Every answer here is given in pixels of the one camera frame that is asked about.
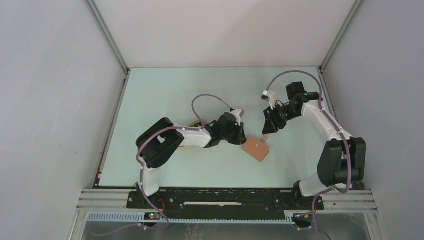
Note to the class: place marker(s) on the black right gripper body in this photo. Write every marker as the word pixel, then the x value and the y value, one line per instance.
pixel 289 114

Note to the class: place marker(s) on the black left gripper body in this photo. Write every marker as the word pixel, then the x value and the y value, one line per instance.
pixel 234 136

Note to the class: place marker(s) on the pink leather card holder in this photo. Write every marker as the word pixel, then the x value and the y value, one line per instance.
pixel 257 147

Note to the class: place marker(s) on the beige oval card tray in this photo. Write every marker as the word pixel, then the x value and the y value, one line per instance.
pixel 194 138

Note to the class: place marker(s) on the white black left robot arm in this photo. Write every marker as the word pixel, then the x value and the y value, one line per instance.
pixel 156 146

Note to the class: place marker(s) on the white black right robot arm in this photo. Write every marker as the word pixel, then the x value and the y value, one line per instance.
pixel 343 158

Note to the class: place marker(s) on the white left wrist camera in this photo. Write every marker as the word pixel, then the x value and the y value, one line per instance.
pixel 238 113

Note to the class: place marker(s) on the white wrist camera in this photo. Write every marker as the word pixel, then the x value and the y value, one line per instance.
pixel 238 113
pixel 271 97

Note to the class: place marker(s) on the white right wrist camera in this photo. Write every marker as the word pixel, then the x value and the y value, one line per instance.
pixel 271 97

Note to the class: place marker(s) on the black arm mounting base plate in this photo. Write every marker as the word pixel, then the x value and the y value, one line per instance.
pixel 225 203

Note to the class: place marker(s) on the aluminium frame rail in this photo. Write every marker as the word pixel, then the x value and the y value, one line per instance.
pixel 110 205

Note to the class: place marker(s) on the white cable duct strip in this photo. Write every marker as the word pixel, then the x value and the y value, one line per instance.
pixel 185 217

